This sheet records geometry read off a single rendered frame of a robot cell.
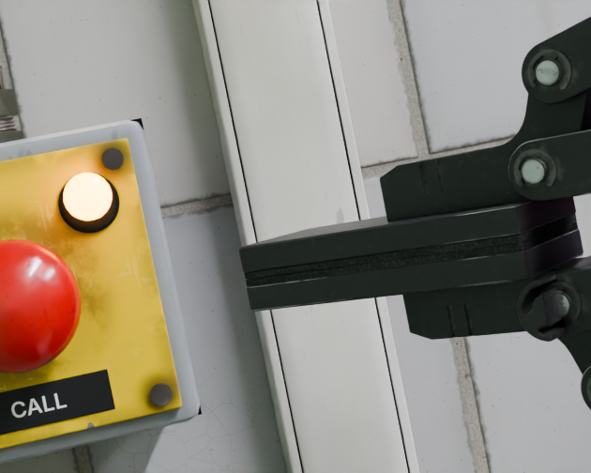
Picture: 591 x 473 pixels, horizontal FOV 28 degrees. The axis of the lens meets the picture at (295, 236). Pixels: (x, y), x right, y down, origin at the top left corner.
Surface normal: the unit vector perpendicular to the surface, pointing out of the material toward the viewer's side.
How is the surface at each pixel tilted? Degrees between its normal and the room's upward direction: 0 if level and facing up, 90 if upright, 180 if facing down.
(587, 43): 90
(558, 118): 90
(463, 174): 90
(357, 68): 90
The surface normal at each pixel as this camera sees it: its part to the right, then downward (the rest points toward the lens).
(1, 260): 0.07, -0.55
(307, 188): 0.17, 0.02
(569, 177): -0.56, 0.15
